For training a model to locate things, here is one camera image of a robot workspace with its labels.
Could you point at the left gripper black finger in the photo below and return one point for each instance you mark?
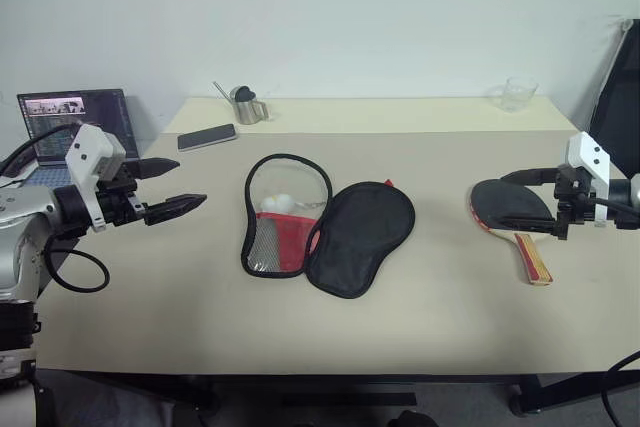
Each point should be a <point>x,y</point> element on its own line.
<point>157,167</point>
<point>175,206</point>

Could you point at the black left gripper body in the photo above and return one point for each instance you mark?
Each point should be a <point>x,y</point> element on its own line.
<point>117,204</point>

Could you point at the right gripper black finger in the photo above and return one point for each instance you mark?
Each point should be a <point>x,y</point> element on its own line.
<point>530,176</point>
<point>525,223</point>

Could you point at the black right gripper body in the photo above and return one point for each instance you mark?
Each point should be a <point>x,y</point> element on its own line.
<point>572,197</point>

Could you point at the black table tennis paddle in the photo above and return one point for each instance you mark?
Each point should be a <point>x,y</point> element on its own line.
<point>505,202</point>

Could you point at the black and red paddle case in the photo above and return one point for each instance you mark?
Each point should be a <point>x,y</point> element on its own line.
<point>360,242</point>

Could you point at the black smartphone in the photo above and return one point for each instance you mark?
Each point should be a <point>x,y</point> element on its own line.
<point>207,137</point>

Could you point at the open laptop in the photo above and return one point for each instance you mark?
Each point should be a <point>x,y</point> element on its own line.
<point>100,117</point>

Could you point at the clear glass mug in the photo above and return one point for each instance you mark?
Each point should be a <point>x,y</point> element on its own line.
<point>517,94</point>

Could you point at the thin metal rod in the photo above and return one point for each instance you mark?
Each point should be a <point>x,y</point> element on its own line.
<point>222,91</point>

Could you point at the stainless steel cup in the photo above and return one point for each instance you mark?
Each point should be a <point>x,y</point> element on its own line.
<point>247,112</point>

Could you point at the black office chair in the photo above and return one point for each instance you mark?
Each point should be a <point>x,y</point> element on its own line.
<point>620,97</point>

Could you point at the black item in steel cup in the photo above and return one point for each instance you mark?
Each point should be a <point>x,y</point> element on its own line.
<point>245,93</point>

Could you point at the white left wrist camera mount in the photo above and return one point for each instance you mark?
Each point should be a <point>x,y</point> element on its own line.
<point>90,149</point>

